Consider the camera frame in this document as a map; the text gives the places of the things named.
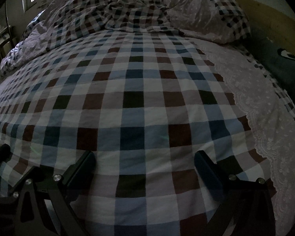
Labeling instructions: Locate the checkered crumpled quilt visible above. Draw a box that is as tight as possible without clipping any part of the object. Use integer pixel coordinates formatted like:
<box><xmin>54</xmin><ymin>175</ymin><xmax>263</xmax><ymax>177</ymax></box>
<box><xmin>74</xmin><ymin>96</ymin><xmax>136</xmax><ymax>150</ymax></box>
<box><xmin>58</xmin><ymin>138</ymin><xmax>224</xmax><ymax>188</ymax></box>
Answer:
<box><xmin>0</xmin><ymin>0</ymin><xmax>250</xmax><ymax>77</ymax></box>

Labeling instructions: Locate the wooden headboard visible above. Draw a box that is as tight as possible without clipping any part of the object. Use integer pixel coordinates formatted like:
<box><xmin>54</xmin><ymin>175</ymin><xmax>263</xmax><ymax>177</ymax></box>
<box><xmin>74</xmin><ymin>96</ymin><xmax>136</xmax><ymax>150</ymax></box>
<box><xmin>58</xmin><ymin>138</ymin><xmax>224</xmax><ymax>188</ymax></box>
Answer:
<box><xmin>236</xmin><ymin>0</ymin><xmax>295</xmax><ymax>55</ymax></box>

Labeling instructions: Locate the checkered bed sheet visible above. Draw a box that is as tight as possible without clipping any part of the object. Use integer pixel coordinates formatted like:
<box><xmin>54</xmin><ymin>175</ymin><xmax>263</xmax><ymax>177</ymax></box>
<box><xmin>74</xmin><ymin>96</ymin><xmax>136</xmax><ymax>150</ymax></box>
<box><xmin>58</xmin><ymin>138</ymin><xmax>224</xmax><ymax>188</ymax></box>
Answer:
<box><xmin>0</xmin><ymin>29</ymin><xmax>295</xmax><ymax>236</ymax></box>

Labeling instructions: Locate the teal cartoon pillow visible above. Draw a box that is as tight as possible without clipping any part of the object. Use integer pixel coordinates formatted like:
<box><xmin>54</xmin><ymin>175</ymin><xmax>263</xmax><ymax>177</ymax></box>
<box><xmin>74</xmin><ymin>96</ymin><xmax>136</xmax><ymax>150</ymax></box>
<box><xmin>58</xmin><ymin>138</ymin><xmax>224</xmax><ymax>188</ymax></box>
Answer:
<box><xmin>245</xmin><ymin>35</ymin><xmax>295</xmax><ymax>103</ymax></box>

